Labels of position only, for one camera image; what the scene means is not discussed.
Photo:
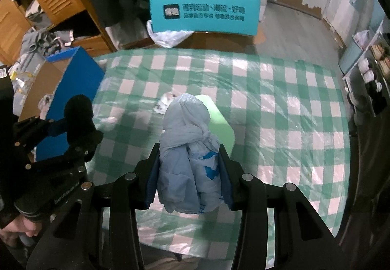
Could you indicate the grey hoodie pile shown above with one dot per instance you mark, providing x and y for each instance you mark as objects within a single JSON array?
[{"x": 42, "y": 41}]

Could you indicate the black sock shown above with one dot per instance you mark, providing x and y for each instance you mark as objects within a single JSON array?
[{"x": 79, "y": 114}]

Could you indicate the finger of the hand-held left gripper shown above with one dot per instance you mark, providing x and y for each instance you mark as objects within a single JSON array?
[
  {"x": 70, "y": 156},
  {"x": 39, "y": 128}
]

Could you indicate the brown cardboard box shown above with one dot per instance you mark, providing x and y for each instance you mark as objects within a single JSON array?
[{"x": 213, "y": 40}]

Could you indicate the light green sock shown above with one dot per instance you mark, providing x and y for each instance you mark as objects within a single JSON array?
[{"x": 222, "y": 130}]

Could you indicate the white patterned sock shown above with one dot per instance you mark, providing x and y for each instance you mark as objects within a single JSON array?
[
  {"x": 45, "y": 102},
  {"x": 166, "y": 102}
]

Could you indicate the shoe rack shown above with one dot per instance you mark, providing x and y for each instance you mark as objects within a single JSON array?
[{"x": 368, "y": 69}]

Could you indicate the green checked tablecloth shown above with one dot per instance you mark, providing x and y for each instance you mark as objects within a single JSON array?
[{"x": 274, "y": 105}]

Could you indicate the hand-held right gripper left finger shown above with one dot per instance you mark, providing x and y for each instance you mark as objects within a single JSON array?
[{"x": 151, "y": 184}]

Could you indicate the teal printed box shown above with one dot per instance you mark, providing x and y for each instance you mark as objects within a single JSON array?
[{"x": 204, "y": 14}]

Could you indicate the white plastic bag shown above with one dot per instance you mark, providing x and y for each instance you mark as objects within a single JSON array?
[{"x": 167, "y": 37}]

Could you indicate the person's left forearm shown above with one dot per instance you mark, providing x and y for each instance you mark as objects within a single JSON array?
[{"x": 27, "y": 212}]

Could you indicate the blue cardboard box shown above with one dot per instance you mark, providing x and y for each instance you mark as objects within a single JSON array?
[{"x": 79, "y": 75}]

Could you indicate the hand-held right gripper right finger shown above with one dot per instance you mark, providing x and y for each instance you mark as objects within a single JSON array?
[{"x": 226, "y": 187}]

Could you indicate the person's left hand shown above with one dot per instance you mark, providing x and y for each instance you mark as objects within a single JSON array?
[{"x": 16, "y": 226}]

